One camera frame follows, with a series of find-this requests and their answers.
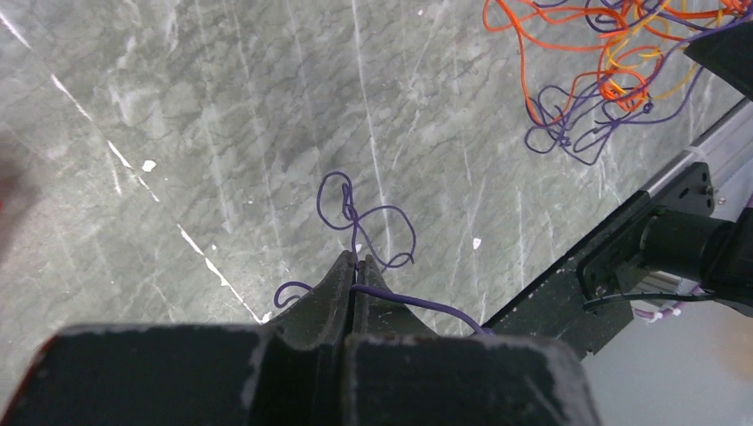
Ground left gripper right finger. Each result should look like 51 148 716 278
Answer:
341 255 601 426

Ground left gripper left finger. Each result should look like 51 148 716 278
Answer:
2 251 357 425

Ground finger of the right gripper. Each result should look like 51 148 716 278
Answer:
685 22 752 100

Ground purple cables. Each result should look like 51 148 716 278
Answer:
273 0 753 337

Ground orange cables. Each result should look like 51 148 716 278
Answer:
482 0 753 126

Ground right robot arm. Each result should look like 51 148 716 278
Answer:
641 22 752 318

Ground black aluminium base frame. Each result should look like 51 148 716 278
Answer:
485 100 752 355

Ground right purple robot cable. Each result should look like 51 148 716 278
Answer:
632 284 707 322

